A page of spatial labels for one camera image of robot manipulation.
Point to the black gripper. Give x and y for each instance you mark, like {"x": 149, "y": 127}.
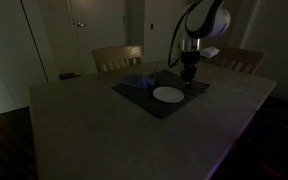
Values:
{"x": 189, "y": 59}

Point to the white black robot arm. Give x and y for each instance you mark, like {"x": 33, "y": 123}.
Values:
{"x": 203, "y": 18}

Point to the white round plate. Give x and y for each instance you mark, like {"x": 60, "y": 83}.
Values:
{"x": 168, "y": 94}

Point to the dark grey placemat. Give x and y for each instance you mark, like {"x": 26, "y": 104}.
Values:
{"x": 144, "y": 97}

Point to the blue folded cloth napkin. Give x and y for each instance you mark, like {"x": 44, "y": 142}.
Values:
{"x": 140, "y": 81}

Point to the wooden chair near kitchen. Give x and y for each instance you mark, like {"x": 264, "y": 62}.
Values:
{"x": 236, "y": 59}

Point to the wooden chair near door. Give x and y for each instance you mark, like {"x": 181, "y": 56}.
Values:
{"x": 117, "y": 57}

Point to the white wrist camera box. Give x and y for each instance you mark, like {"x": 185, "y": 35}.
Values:
{"x": 209, "y": 52}

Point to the white door with handle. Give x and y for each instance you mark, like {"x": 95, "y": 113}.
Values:
{"x": 97, "y": 24}

